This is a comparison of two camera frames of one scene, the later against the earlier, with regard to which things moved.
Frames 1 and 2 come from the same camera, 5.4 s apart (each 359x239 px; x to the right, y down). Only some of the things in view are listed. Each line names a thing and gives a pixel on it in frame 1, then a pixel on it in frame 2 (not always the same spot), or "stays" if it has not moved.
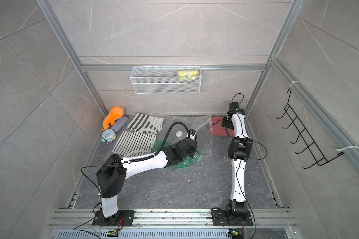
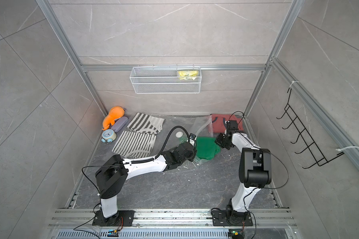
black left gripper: x=193 y=151 stays
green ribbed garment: x=188 y=162 -> x=207 y=148
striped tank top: x=146 y=123 stays
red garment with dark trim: x=215 y=128 stays
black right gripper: x=225 y=123 -> x=218 y=141
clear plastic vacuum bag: x=148 y=134 stays
